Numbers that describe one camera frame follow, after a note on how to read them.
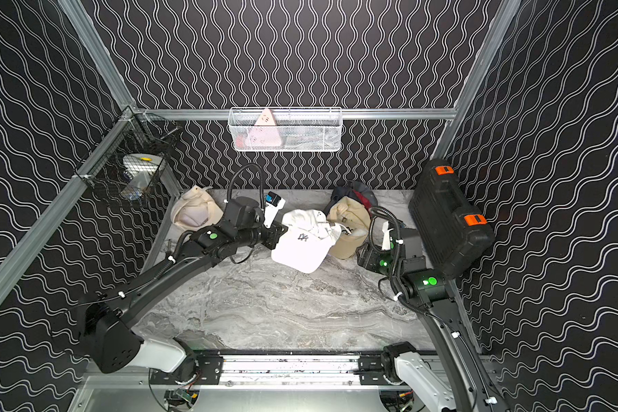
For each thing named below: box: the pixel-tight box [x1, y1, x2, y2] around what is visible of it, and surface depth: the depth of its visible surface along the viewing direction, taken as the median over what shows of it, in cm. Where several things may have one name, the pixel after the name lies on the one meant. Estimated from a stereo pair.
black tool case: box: [407, 160, 496, 279], surface depth 82 cm
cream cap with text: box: [170, 185, 225, 231], surface depth 112 cm
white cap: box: [271, 209, 352, 274], surface depth 82 cm
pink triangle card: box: [244, 108, 281, 147], surface depth 91 cm
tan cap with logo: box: [327, 195, 372, 260], surface depth 101 cm
